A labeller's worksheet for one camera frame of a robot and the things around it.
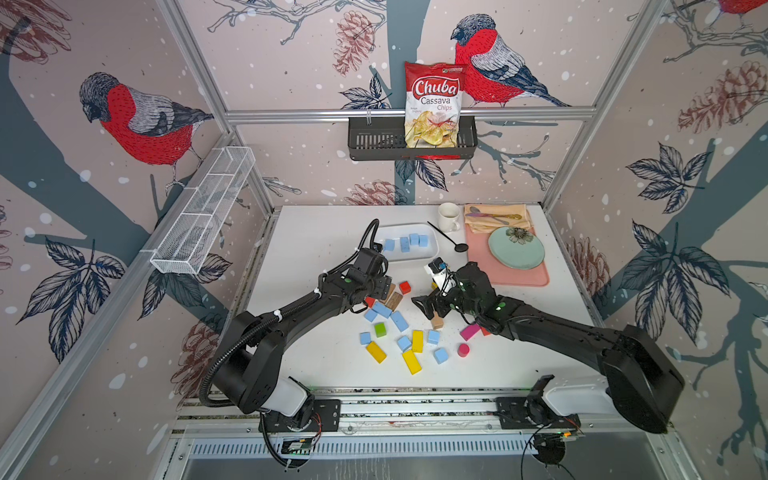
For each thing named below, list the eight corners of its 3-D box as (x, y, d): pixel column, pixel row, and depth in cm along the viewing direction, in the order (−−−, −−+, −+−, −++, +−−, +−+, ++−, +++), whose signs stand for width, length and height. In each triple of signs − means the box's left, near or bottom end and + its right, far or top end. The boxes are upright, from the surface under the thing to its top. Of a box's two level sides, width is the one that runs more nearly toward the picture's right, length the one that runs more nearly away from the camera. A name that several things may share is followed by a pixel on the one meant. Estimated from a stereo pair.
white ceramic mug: (439, 234, 111) (441, 223, 106) (436, 214, 118) (438, 202, 113) (459, 234, 111) (462, 223, 106) (455, 214, 118) (458, 202, 113)
